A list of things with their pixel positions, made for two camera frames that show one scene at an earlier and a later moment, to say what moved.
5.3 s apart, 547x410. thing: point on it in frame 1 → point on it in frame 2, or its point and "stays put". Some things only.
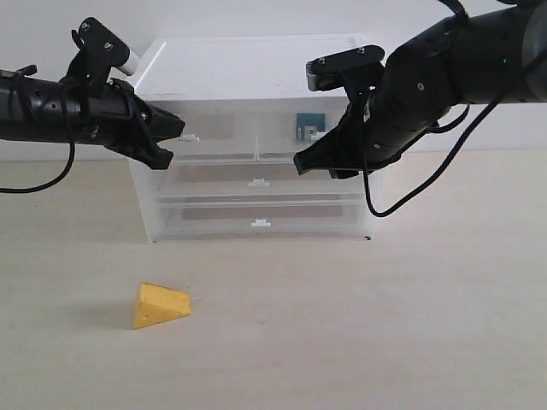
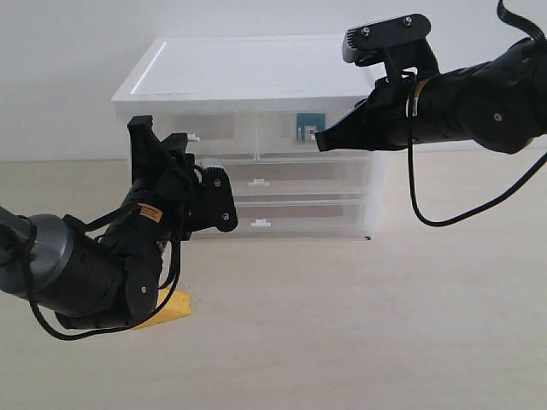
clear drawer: [280, 134] stays put
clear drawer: [216, 137] stays put
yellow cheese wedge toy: [157, 304] stays put
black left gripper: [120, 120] → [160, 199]
